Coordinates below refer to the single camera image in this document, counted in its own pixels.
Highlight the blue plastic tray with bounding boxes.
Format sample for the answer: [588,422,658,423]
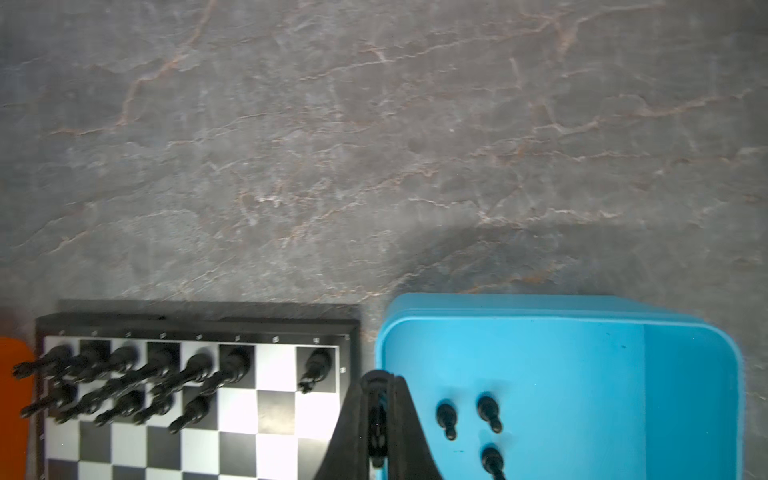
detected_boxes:
[375,294,745,479]

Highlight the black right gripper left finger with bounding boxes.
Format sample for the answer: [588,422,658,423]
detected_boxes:
[315,370,381,480]

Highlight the black white chess board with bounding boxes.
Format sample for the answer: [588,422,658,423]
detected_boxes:
[36,301,360,479]

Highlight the black chess piece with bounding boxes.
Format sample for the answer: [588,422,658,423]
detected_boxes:
[368,402,387,469]

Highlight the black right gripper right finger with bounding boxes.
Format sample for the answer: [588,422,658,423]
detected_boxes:
[377,371,442,479]

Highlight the black pawn in tray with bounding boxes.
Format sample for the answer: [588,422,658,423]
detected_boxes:
[481,446,506,480]
[477,395,503,434]
[436,402,458,441]

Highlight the black rook on board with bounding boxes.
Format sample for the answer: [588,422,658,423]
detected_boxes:
[298,349,332,394]

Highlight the orange plastic tray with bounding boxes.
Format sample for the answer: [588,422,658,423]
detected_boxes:
[0,337,35,480]

